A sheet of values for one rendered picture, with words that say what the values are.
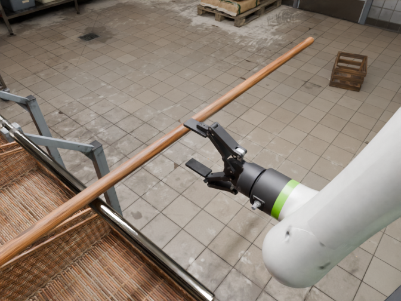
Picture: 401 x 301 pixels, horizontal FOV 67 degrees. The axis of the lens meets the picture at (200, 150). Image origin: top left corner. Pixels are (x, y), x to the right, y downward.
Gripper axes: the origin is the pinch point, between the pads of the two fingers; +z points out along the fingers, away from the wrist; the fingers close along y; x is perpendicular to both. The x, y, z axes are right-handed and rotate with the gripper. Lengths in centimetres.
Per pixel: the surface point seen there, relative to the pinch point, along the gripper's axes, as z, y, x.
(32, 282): 34, 53, -45
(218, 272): 5, 119, 25
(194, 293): -24.5, 1.9, -26.4
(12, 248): 4.7, -1.4, -42.9
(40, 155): 27.3, 1.6, -26.5
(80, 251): 35, 57, -27
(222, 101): 4.9, -1.0, 19.4
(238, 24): 206, 114, 326
